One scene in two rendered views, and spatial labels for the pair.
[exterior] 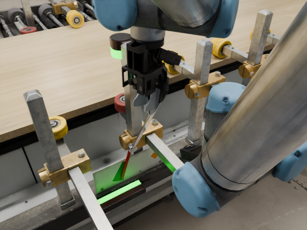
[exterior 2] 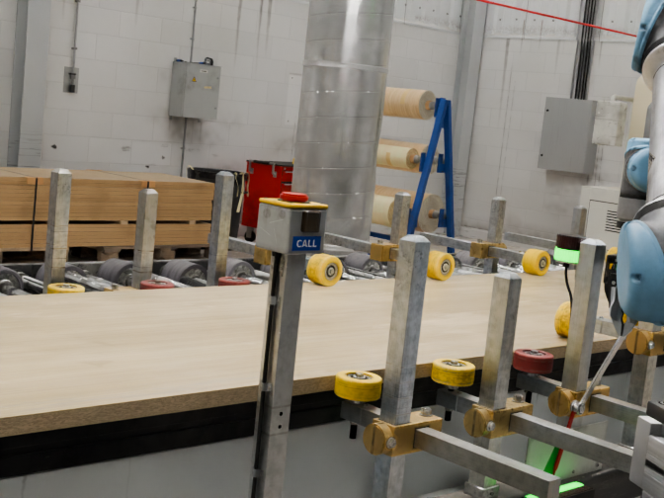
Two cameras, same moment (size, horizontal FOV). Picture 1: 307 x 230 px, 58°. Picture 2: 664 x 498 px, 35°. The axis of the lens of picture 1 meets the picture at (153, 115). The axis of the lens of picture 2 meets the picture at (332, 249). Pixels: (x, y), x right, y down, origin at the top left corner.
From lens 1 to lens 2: 1.54 m
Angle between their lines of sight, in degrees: 32
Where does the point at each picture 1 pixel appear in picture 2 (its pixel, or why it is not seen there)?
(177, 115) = not seen: hidden behind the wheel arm
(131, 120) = (580, 359)
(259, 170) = not seen: outside the picture
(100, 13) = (642, 174)
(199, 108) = (649, 376)
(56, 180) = (497, 427)
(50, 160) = (500, 385)
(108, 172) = (542, 448)
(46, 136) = (508, 340)
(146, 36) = not seen: hidden behind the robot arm
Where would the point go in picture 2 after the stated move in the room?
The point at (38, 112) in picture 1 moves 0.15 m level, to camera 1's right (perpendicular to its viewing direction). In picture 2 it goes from (513, 299) to (594, 305)
